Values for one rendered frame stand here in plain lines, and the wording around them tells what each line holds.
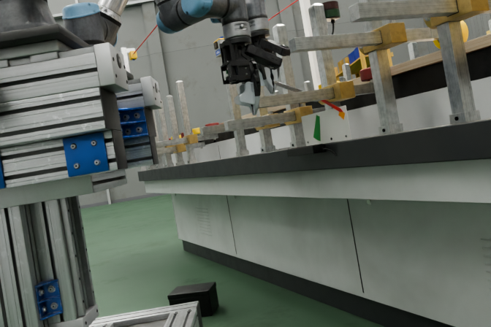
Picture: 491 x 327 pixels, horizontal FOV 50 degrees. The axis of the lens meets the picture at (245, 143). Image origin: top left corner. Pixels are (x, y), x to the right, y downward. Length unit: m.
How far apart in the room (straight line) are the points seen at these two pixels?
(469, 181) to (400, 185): 0.23
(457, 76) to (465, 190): 0.26
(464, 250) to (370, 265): 0.47
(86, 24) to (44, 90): 0.58
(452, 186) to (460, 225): 0.32
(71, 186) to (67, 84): 0.26
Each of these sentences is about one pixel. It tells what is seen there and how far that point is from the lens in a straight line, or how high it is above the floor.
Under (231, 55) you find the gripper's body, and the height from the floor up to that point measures 0.98.
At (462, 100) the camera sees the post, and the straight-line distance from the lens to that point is 1.22.
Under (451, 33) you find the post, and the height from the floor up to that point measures 0.89.
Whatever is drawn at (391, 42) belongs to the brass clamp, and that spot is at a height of 0.92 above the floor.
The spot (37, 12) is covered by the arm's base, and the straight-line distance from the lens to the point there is 1.25.
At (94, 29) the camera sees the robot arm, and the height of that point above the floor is 1.17.
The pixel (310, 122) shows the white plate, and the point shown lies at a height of 0.77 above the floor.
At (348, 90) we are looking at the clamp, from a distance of 1.56.
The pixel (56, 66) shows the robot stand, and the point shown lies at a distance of 1.19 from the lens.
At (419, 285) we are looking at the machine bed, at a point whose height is 0.20.
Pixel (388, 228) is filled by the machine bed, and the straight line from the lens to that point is 1.85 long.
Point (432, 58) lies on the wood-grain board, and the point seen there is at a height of 0.88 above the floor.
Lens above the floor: 0.72
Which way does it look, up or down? 1 degrees up
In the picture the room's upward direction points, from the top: 10 degrees counter-clockwise
